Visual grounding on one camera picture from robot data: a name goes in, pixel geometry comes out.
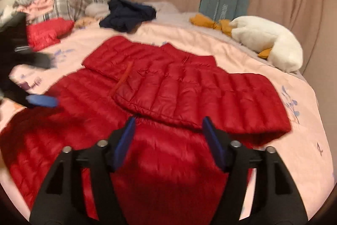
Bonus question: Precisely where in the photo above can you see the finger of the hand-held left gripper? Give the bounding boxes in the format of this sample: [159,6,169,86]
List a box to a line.
[13,50,54,69]
[5,77,60,109]

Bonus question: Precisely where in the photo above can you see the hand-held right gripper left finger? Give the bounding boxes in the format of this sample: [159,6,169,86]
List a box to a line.
[29,117,136,225]

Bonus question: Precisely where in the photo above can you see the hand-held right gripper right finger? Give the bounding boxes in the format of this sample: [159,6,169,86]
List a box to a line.
[202,117,308,225]

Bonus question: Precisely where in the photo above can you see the large red down jacket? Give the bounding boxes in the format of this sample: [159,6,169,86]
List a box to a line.
[0,36,292,225]

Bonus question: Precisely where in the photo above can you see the pile of pink clothes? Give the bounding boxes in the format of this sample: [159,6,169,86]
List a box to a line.
[16,0,56,20]

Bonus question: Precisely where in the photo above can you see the folded red down jacket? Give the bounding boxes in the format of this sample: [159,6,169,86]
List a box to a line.
[26,18,75,51]

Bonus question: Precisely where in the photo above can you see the yellow patterned cloth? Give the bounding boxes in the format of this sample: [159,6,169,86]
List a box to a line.
[75,17,102,29]

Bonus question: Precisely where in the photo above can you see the pink printed blanket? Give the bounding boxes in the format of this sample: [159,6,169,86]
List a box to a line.
[0,11,333,220]

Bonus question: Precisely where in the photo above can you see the light grey garment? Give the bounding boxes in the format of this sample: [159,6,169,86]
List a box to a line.
[85,2,111,18]

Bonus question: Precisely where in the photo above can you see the navy blue garment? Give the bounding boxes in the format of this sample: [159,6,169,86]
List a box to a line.
[99,0,157,33]

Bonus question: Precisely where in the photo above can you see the white goose plush toy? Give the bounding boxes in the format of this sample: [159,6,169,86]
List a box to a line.
[190,13,304,73]

